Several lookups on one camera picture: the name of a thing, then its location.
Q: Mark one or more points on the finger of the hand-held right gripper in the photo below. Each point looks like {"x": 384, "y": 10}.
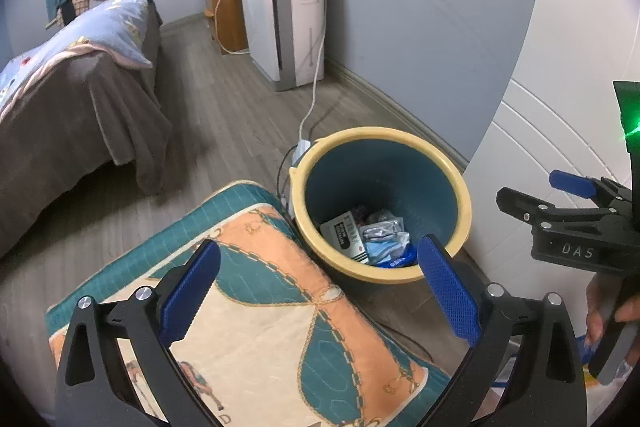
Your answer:
{"x": 550, "y": 217}
{"x": 570, "y": 182}

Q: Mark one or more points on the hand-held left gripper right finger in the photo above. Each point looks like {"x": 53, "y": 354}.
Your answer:
{"x": 450, "y": 292}

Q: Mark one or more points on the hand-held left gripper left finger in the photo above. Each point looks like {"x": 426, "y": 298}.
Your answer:
{"x": 190, "y": 292}

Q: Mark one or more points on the blue wipes packet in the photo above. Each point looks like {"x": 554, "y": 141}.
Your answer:
{"x": 400, "y": 261}

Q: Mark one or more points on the silver foil wrapper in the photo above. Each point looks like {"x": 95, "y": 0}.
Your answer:
{"x": 382, "y": 229}

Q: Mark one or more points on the black printed carton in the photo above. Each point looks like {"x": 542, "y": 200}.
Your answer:
{"x": 342, "y": 237}

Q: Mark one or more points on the teal bin with yellow rim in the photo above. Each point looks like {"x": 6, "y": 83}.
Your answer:
{"x": 400, "y": 177}

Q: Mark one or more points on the person's right hand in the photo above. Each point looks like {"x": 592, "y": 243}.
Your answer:
{"x": 596, "y": 312}

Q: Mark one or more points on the white wardrobe door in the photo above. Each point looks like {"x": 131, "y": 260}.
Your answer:
{"x": 550, "y": 132}

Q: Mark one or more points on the white power strip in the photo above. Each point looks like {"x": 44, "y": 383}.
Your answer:
{"x": 302, "y": 152}

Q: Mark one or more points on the bed with grey blanket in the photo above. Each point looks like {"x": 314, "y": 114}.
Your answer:
{"x": 75, "y": 117}

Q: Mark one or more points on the blue patterned duvet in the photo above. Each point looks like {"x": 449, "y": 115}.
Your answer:
{"x": 100, "y": 32}

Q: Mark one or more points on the wooden cabinet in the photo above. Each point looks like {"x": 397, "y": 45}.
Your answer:
{"x": 232, "y": 17}

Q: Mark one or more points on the white air purifier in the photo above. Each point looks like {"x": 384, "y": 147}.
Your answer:
{"x": 260, "y": 7}

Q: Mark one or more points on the black cloth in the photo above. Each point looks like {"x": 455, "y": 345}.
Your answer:
{"x": 66, "y": 12}

